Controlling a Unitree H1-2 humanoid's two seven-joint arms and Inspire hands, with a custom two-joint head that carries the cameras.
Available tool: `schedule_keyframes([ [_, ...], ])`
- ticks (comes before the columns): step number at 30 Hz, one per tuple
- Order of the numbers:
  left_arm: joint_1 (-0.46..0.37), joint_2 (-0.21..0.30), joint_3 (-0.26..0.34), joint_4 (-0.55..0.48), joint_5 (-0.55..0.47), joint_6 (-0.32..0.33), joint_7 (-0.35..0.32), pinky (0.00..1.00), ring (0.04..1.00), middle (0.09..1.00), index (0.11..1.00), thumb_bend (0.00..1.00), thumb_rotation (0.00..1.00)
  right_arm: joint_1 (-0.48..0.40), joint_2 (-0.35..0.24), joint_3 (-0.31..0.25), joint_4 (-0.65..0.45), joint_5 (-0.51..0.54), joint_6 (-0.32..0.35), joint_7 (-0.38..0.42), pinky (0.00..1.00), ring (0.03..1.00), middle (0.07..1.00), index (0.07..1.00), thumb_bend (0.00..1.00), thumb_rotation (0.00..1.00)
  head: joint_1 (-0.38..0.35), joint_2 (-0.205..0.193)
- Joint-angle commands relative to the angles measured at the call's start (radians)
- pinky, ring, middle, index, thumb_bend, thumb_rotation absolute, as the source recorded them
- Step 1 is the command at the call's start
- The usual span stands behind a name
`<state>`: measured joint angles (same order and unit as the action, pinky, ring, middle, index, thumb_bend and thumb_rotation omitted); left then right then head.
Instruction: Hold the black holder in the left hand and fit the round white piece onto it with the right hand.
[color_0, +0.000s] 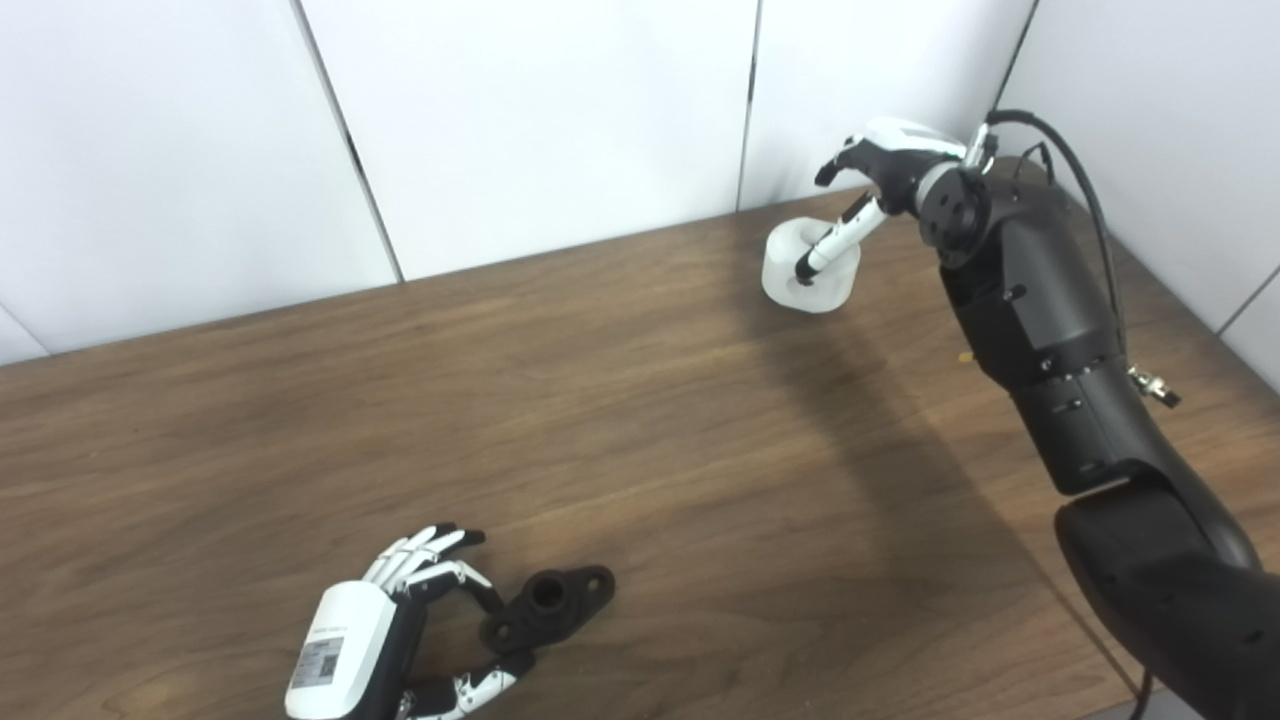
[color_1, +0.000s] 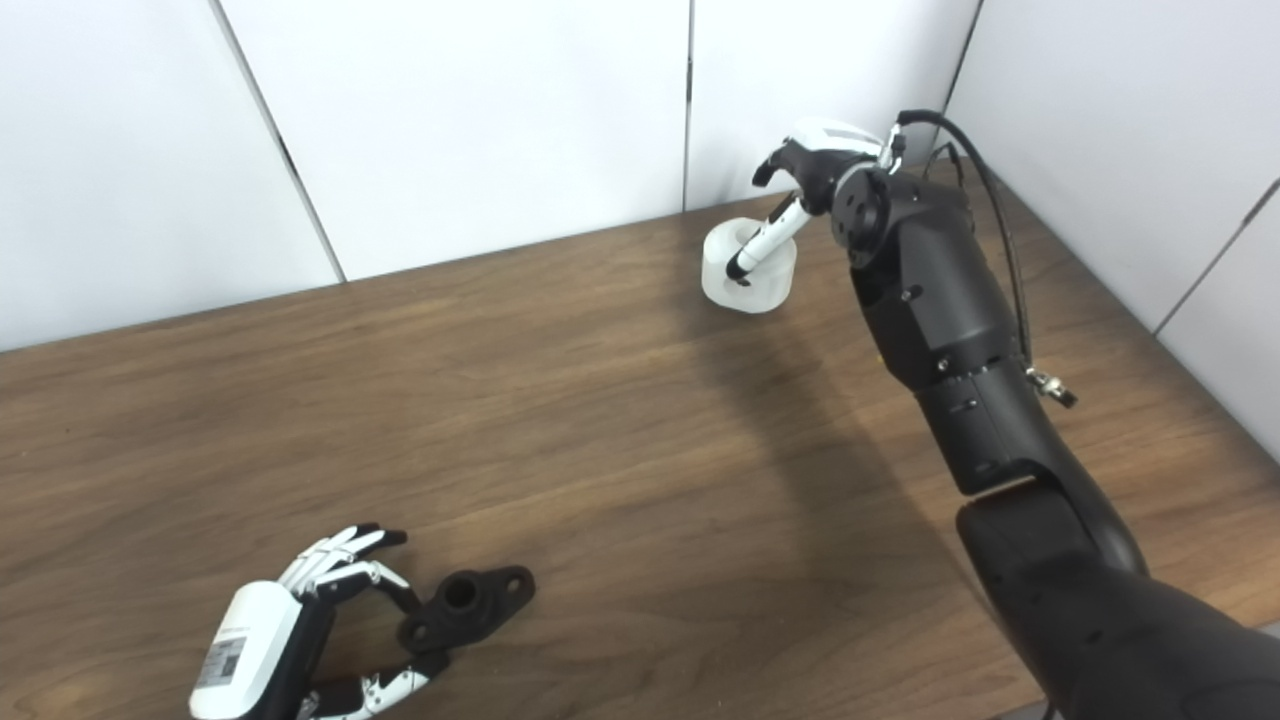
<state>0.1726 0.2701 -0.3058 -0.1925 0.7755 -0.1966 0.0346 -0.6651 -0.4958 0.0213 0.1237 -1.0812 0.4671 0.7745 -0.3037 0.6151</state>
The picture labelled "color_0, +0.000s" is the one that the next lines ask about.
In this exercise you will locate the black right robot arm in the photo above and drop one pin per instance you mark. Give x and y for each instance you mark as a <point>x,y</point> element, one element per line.
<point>1060,330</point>

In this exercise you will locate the black flanged holder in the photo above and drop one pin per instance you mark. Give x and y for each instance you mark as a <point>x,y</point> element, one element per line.
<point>550,605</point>

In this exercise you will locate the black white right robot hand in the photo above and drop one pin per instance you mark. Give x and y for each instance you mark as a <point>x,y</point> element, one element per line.
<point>900,160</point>

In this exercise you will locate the round white piece with holes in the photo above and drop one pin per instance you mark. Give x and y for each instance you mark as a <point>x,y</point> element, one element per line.
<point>835,290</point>

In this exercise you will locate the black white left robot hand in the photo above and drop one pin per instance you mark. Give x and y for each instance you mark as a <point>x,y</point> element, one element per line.
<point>345,640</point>

